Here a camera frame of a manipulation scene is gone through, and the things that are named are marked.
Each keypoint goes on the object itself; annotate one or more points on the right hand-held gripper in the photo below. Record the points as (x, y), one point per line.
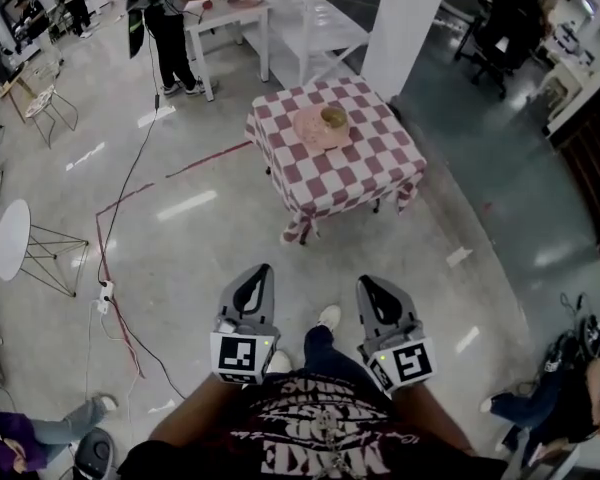
(410, 363)

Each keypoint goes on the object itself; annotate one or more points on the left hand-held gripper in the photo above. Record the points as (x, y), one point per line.
(237, 355)

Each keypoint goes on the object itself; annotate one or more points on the pink plate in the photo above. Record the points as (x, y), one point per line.
(247, 0)
(310, 128)

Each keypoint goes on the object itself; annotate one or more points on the olive brown bowl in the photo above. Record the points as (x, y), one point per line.
(334, 117)

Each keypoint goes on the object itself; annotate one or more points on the person's right forearm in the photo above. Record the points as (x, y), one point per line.
(430, 418)

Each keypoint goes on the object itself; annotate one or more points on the person's left forearm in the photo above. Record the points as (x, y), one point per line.
(190, 413)

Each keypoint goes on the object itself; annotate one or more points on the person's right white shoe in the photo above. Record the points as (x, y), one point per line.
(329, 317)

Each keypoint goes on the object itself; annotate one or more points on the person's white shoe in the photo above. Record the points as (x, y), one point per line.
(279, 363)
(329, 317)

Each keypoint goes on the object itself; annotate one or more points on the person's left white shoe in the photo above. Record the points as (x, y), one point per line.
(279, 363)

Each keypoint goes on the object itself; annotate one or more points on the small dark-legged table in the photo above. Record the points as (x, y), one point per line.
(376, 207)

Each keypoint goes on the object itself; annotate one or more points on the white power strip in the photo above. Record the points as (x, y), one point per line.
(106, 295)

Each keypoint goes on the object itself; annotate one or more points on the black printed t-shirt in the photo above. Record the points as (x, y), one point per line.
(280, 443)

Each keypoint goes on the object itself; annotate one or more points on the pink white checkered tablecloth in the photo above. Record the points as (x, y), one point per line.
(350, 168)

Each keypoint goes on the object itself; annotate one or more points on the black round bin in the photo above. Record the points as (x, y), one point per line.
(397, 108)

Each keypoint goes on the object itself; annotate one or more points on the grey round device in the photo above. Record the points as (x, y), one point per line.
(97, 450)

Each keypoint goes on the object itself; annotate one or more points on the white round side table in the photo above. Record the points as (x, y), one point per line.
(11, 240)

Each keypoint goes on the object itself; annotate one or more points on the dark wooden staircase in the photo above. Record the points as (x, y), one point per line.
(590, 168)

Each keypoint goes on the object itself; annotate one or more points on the black office chair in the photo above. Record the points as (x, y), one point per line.
(487, 53)

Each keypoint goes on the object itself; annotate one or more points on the white metal shelving rack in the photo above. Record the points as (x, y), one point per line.
(310, 23)

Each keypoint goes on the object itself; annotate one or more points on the white square table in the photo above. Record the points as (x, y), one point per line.
(230, 15)

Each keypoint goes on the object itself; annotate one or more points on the white square pillar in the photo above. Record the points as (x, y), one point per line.
(410, 28)

